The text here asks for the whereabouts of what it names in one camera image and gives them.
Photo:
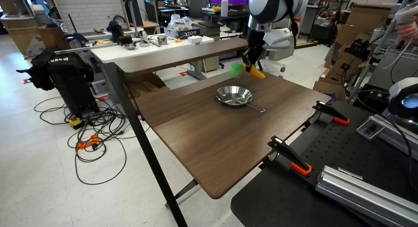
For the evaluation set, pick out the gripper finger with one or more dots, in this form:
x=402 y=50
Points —
x=246 y=61
x=256 y=58

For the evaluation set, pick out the small metal bowl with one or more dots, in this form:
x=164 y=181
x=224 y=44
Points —
x=131 y=46

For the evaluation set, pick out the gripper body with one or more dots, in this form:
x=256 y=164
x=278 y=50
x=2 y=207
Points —
x=255 y=40

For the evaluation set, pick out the long aluminium rail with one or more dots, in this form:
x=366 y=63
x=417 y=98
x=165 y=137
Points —
x=365 y=197

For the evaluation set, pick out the grey office chair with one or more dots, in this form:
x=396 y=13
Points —
x=198 y=5

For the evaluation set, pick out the yellow emergency stop button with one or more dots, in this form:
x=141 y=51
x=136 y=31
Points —
x=75 y=122

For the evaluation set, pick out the aluminium rail with socket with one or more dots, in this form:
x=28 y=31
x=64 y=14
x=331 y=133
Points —
x=385 y=132

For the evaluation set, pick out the box with plastic bags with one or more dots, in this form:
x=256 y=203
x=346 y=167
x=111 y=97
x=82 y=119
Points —
x=181 y=27

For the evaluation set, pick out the hand controller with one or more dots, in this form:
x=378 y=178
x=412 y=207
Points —
x=406 y=14

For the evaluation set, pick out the silver frying pan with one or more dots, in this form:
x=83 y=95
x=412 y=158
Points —
x=233 y=95

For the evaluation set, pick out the white desk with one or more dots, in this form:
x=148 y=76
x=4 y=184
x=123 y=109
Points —
x=156 y=50

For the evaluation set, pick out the person's hand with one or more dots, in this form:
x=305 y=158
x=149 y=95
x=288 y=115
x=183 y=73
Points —
x=408 y=31

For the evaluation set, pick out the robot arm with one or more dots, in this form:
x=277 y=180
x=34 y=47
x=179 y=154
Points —
x=274 y=5

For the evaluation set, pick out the white water bottle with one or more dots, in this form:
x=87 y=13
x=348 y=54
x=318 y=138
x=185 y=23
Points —
x=224 y=6

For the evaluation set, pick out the metal cup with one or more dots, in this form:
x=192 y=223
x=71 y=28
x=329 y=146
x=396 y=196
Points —
x=162 y=40

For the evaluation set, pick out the carrot plush toy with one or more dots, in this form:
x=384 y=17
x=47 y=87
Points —
x=255 y=72

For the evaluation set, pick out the black case with jacket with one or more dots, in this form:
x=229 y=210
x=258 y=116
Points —
x=70 y=76

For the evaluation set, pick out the pile of cardboard boxes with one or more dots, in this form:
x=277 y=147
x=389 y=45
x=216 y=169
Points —
x=349 y=50

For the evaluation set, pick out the white office chair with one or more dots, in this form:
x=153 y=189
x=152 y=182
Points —
x=277 y=44

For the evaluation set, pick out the small white box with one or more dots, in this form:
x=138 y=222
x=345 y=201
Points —
x=195 y=39

